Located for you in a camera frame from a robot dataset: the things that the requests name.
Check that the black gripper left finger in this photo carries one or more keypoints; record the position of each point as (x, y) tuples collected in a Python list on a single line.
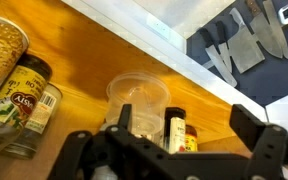
[(117, 156)]

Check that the yellow label oil bottle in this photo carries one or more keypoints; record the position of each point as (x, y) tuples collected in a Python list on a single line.
[(20, 96)]

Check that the clear plastic container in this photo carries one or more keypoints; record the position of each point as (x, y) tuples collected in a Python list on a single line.
[(137, 96)]

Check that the white wall cabinet wooden interior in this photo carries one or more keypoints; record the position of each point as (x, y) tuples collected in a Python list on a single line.
[(84, 50)]

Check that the dark blue side panel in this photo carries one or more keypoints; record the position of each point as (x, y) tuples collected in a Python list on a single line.
[(267, 80)]

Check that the clear jar golden contents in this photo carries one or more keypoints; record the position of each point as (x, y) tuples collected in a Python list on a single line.
[(4, 50)]

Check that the steel cleaver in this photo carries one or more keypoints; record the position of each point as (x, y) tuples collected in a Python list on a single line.
[(247, 50)]

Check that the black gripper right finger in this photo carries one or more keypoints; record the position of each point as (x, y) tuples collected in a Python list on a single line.
[(270, 156)]

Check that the white labelled bottle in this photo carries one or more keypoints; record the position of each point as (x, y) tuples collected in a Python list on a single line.
[(40, 113)]

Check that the small jar yellow label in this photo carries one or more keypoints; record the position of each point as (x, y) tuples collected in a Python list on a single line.
[(191, 140)]

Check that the long steel knife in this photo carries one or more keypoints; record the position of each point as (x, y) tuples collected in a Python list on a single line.
[(279, 33)]

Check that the small dark bottle white label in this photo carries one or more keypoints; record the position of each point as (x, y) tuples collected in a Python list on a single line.
[(175, 133)]

